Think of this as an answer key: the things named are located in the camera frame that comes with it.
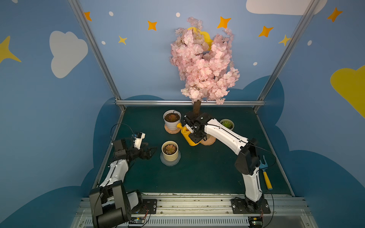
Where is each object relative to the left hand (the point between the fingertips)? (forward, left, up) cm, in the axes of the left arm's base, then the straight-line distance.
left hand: (151, 144), depth 86 cm
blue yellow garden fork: (-7, -71, -11) cm, 73 cm away
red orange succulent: (+25, -11, -3) cm, 27 cm away
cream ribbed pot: (-5, -12, -7) cm, 14 cm away
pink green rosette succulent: (-1, -11, -4) cm, 12 cm away
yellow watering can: (+7, -21, +5) cm, 23 cm away
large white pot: (+18, -11, -4) cm, 22 cm away
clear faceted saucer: (-7, -12, -11) cm, 18 cm away
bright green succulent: (+21, -51, -3) cm, 55 cm away
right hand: (+6, -30, +2) cm, 30 cm away
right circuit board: (-37, -58, -13) cm, 70 cm away
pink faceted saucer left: (+17, -11, -11) cm, 23 cm away
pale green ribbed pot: (+23, -54, -3) cm, 58 cm away
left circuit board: (-37, +3, -12) cm, 39 cm away
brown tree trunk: (+31, -29, +3) cm, 43 cm away
